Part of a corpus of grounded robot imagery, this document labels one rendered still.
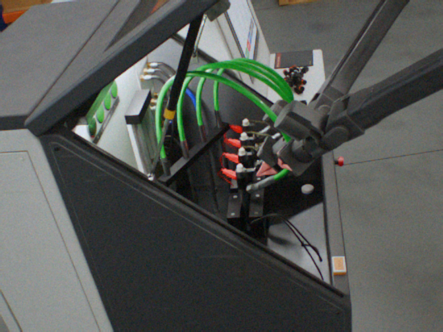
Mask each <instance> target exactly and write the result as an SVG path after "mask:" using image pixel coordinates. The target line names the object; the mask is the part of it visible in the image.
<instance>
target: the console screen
mask: <svg viewBox="0 0 443 332"><path fill-rule="evenodd" d="M229 1H230V3H231V6H230V9H229V10H227V11H226V12H224V15H225V18H226V20H227V23H228V25H229V28H230V30H231V33H232V34H233V37H234V40H235V43H236V44H237V47H238V50H239V53H240V54H241V57H242V58H248V59H253V60H256V58H257V53H258V42H259V36H260V33H259V31H258V28H257V25H256V22H255V20H254V17H253V15H252V12H251V8H250V7H249V3H248V1H247V0H229ZM249 77H250V80H251V82H252V84H254V77H253V76H250V75H249Z"/></svg>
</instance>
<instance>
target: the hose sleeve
mask: <svg viewBox="0 0 443 332"><path fill-rule="evenodd" d="M275 182H277V180H275V179H274V175H272V176H270V177H268V178H266V179H264V180H262V181H260V182H257V183H255V184H253V185H252V186H251V188H252V190H253V191H254V192H255V191H257V190H260V189H262V188H264V187H266V186H268V185H271V184H274V183H275Z"/></svg>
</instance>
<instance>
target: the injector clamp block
mask: <svg viewBox="0 0 443 332"><path fill-rule="evenodd" d="M259 159H260V158H259V157H258V156H257V154H256V155H255V156H254V163H255V162H256V161H258V160H259ZM259 169H260V168H258V169H256V172H253V175H252V181H254V182H255V183H257V182H260V181H262V180H264V179H266V178H268V177H269V175H262V176H260V177H258V176H257V175H256V174H257V172H258V171H259ZM268 214H270V202H269V196H268V186H266V187H264V188H262V189H260V190H257V191H256V192H254V193H252V194H251V202H250V210H249V221H250V226H251V235H252V238H265V237H266V229H269V223H270V217H268V218H266V219H264V220H261V221H259V222H258V223H257V224H255V222H254V223H253V224H251V222H252V221H254V220H256V219H259V218H261V217H263V216H265V215H268ZM226 218H227V223H228V224H230V225H231V226H233V227H235V228H236V229H238V230H240V231H241V232H243V233H244V230H245V229H246V227H245V218H244V214H243V206H242V201H241V196H240V192H239V189H238V192H231V191H230V195H229V203H228V209H227V217H226Z"/></svg>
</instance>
